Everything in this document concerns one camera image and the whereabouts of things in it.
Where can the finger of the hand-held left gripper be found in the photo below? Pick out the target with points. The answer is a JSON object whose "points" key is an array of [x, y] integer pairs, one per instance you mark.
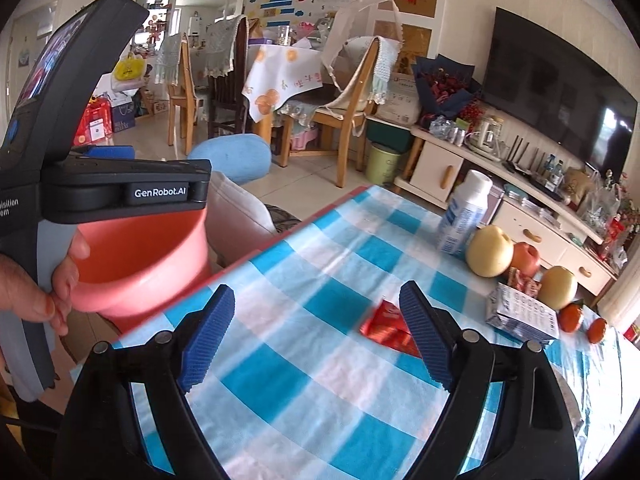
{"points": [[112, 152], [150, 171]]}

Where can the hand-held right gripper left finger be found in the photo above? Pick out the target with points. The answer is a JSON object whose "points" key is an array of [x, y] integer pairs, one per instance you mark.
{"points": [[210, 340]]}

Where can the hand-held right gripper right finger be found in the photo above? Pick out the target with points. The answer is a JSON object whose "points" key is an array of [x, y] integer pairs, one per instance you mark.
{"points": [[430, 340]]}

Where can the red foil wrapper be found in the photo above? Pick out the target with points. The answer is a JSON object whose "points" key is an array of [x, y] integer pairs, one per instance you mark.
{"points": [[385, 327]]}

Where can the pink plastic basin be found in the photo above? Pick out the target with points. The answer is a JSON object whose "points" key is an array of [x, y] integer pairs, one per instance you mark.
{"points": [[140, 260]]}

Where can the white printed medicine box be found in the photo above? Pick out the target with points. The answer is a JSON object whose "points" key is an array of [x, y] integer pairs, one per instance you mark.
{"points": [[525, 312]]}

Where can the red white snack wrapper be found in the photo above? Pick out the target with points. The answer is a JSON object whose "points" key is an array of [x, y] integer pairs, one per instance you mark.
{"points": [[525, 282]]}

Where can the person's left hand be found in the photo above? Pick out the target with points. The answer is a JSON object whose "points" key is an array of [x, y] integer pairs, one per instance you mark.
{"points": [[25, 290]]}

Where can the red gift boxes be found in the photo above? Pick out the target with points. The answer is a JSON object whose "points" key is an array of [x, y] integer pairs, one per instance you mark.
{"points": [[95, 125]]}

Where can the yellow bag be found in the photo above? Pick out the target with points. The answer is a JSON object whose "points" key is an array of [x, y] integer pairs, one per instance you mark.
{"points": [[129, 69]]}

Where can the light wooden chair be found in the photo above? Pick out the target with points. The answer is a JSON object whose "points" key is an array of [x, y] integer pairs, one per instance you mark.
{"points": [[185, 100]]}

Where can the blue cushion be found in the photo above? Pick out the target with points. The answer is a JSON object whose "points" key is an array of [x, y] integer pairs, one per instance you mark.
{"points": [[230, 157]]}

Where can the pale knitted chair cover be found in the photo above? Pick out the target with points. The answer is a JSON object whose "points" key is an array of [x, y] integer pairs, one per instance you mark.
{"points": [[222, 47], [167, 60], [385, 70]]}

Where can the toy shelf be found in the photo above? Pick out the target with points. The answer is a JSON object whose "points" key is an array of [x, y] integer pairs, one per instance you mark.
{"points": [[157, 30]]}

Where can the dark wooden chair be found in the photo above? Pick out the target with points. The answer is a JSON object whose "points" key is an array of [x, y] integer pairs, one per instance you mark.
{"points": [[227, 105]]}

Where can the yellow pear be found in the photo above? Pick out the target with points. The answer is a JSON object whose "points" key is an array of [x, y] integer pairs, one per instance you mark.
{"points": [[490, 252], [557, 287]]}

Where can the blue white checked tablecloth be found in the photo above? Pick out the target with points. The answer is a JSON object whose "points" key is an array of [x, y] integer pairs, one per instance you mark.
{"points": [[325, 285]]}

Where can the red apple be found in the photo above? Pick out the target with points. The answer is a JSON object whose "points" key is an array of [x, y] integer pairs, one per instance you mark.
{"points": [[526, 259]]}

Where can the white bottle with blue label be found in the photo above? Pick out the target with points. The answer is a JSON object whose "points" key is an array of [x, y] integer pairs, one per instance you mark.
{"points": [[462, 215]]}

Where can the orange tangerine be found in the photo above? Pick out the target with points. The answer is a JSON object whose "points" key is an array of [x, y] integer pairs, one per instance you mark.
{"points": [[571, 317], [597, 331]]}

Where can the pink silver case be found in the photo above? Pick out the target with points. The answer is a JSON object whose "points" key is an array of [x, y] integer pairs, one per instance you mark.
{"points": [[496, 200]]}

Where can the pink plastic stool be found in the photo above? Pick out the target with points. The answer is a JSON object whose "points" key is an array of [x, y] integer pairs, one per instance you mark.
{"points": [[304, 139]]}

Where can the white orange printed table cover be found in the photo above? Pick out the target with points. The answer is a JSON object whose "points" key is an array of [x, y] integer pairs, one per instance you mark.
{"points": [[280, 75]]}

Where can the cream television cabinet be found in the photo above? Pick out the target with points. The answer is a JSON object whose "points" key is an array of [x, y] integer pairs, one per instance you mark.
{"points": [[435, 170]]}

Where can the light green bin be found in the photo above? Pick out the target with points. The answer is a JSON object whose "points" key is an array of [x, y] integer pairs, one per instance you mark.
{"points": [[382, 165]]}

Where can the lace covered standing air conditioner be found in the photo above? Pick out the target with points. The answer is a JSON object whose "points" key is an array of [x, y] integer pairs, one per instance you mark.
{"points": [[622, 295]]}

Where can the wooden chair with lace cloth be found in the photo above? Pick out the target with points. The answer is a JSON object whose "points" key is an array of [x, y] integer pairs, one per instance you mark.
{"points": [[345, 130]]}

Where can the black router with antennas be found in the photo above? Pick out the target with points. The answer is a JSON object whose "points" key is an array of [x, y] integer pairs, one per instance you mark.
{"points": [[522, 157]]}

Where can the dark green storage box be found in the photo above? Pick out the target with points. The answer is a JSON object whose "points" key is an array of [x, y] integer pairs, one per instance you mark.
{"points": [[387, 135]]}

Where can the blue capped bottles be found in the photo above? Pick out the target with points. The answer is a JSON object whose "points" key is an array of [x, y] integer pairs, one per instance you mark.
{"points": [[552, 170]]}

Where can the glass electric kettle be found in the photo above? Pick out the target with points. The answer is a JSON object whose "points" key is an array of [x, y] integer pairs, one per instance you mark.
{"points": [[487, 137]]}

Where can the brown paper bag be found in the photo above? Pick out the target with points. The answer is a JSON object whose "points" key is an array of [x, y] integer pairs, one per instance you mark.
{"points": [[576, 185]]}

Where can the clear plastic bag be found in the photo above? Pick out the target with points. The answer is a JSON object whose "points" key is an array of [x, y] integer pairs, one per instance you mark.
{"points": [[600, 202]]}

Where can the white rice sack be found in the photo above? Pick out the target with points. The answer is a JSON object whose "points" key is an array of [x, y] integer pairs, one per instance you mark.
{"points": [[400, 100]]}

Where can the dark blue flower bouquet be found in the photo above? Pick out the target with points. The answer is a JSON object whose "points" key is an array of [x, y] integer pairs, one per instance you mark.
{"points": [[447, 85]]}

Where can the black flat television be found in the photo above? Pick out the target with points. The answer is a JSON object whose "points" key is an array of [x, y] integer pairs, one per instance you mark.
{"points": [[560, 90]]}

